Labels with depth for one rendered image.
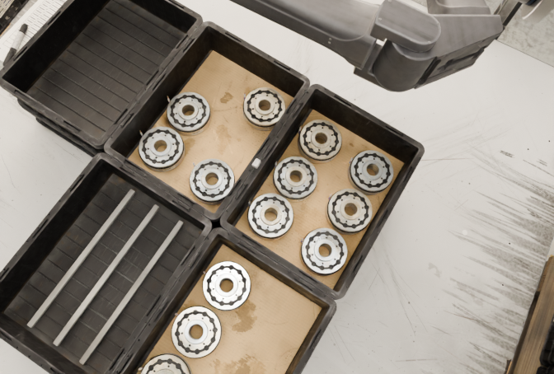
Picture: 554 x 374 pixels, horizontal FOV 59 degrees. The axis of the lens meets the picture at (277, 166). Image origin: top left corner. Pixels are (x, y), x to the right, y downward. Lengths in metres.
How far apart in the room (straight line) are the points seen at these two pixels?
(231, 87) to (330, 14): 0.70
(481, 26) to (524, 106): 1.00
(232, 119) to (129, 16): 0.40
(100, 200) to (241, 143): 0.35
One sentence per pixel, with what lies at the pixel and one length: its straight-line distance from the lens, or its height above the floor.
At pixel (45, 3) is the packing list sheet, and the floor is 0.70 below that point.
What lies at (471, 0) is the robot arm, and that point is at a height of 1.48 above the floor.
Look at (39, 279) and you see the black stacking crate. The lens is 1.19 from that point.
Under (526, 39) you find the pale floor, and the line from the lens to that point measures 2.67.
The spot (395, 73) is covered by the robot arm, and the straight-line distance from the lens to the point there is 0.58.
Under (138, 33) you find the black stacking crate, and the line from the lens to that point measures 1.35.
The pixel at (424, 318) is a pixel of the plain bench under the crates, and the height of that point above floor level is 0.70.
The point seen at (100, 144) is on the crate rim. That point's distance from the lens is 1.12.
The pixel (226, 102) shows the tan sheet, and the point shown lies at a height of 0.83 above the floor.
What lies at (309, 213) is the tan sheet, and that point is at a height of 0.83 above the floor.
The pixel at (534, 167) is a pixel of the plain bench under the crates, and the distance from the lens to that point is 1.52.
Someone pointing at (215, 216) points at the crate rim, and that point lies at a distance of 1.03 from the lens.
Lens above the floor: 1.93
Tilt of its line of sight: 71 degrees down
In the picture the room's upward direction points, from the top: 11 degrees clockwise
